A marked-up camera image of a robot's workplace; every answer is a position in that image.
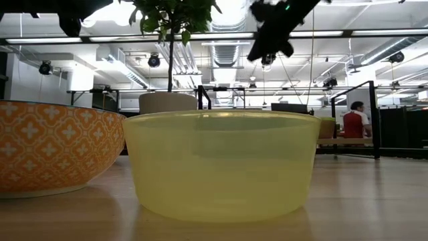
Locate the green leafy plant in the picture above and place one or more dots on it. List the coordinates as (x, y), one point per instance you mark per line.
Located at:
(174, 16)

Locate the white plant pot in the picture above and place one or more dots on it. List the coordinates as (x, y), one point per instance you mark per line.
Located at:
(167, 102)

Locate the black background table frame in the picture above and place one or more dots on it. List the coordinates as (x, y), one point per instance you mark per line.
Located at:
(110, 98)

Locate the black ceiling spotlight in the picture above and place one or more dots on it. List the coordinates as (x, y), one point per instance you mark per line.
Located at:
(45, 68)
(330, 82)
(154, 60)
(268, 59)
(396, 57)

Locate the silver ribbed air duct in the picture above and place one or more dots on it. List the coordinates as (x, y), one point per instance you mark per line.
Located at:
(224, 55)

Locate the yellow translucent plastic bowl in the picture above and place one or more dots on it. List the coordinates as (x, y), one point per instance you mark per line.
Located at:
(220, 174)

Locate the person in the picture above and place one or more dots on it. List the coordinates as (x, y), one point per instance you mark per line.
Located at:
(354, 124)

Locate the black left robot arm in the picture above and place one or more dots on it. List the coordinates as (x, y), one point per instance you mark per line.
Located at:
(26, 6)

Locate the orange patterned bowl, blue inside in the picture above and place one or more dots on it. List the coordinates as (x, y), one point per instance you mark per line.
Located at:
(50, 150)

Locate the black background monitor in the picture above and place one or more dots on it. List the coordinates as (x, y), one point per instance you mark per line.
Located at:
(289, 108)

